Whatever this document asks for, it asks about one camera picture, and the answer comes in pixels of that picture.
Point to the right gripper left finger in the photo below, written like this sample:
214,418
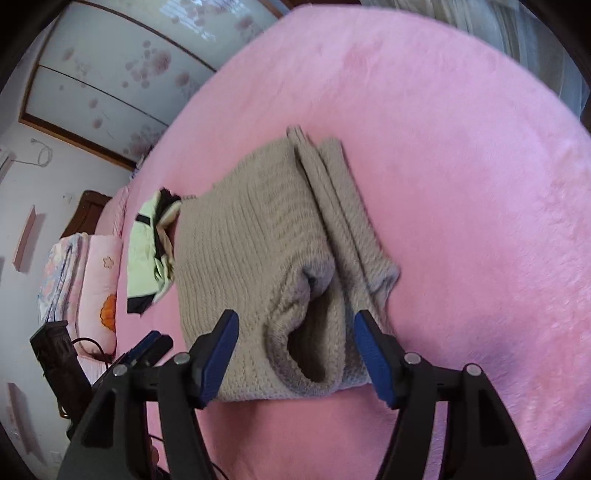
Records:
142,422

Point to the floral glass sliding wardrobe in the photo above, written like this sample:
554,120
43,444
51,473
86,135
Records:
112,76

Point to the pink bed sheet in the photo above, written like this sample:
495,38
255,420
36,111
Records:
475,175

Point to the brown wooden headboard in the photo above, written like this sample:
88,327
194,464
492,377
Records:
87,213

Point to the folded floral quilt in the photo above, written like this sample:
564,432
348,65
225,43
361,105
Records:
62,279

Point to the green black folded garment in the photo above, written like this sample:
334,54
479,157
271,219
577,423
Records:
150,259

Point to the white lace covered furniture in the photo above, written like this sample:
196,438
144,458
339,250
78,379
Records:
514,30

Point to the pink cartoon pillow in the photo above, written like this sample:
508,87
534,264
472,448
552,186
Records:
97,303

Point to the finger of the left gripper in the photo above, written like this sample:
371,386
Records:
162,347
142,352

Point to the grey knit cardigan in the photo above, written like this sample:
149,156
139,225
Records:
284,241

